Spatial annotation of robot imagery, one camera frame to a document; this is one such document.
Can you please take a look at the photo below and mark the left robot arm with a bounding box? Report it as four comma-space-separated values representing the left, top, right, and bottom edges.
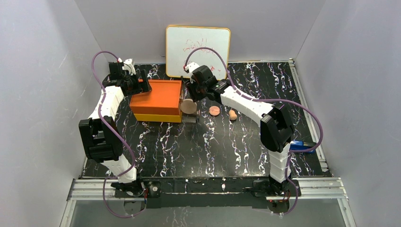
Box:
78, 59, 152, 194

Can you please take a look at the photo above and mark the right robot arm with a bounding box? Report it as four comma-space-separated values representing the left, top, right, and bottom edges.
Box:
183, 62, 295, 194

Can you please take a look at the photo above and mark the small round pink puff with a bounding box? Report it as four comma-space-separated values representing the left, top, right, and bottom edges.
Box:
209, 106, 221, 116

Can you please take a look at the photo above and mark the orange drawer organizer box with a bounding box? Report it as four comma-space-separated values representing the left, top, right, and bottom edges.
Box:
129, 79, 182, 123

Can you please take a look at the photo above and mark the large round beige puff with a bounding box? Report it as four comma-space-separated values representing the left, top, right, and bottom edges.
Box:
180, 99, 197, 114

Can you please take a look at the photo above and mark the blue stapler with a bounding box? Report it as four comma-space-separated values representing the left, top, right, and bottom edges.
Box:
289, 140, 316, 153

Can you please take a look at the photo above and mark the yellow-framed whiteboard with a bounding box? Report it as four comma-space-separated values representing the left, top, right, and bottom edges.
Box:
166, 26, 231, 80

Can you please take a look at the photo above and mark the beige gourd makeup sponge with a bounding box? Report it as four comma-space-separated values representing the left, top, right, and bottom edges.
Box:
228, 109, 238, 121

